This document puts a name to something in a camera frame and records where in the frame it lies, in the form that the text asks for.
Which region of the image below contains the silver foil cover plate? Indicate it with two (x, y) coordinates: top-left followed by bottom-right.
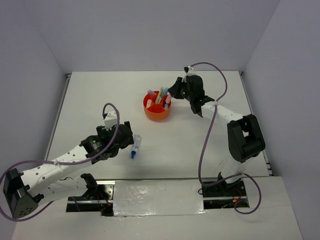
(113, 179), (206, 217)

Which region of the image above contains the pink stapler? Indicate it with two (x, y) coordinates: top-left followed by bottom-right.
(146, 99), (152, 109)

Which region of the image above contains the orange round divided organizer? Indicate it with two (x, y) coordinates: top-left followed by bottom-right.
(143, 91), (172, 121)

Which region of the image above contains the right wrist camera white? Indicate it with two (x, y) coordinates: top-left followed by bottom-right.
(181, 65), (198, 83)

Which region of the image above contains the yellow thin pen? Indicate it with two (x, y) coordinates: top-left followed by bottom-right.
(157, 87), (164, 103)

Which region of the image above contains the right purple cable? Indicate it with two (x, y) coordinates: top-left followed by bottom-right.
(192, 61), (263, 215)

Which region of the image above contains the pink purple highlighter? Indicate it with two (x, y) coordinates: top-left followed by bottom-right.
(147, 89), (156, 96)

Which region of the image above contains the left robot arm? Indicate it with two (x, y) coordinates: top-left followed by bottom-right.
(3, 121), (134, 222)

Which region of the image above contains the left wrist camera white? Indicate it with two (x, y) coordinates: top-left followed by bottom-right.
(103, 110), (119, 130)

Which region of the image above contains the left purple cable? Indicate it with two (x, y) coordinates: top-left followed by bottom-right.
(0, 102), (121, 222)

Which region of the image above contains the blue striped thin pen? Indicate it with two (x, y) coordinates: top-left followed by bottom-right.
(158, 87), (165, 103)

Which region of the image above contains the purple cable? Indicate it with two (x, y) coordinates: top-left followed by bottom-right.
(0, 102), (121, 222)
(192, 61), (263, 215)

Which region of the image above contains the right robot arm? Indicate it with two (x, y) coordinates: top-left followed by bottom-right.
(168, 74), (266, 196)

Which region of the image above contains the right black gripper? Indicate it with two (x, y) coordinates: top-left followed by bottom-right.
(168, 77), (194, 102)

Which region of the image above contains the blue capped glue bottle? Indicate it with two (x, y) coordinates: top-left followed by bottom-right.
(130, 134), (141, 159)

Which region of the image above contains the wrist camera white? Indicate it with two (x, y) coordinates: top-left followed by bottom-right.
(181, 65), (198, 83)
(103, 110), (119, 130)

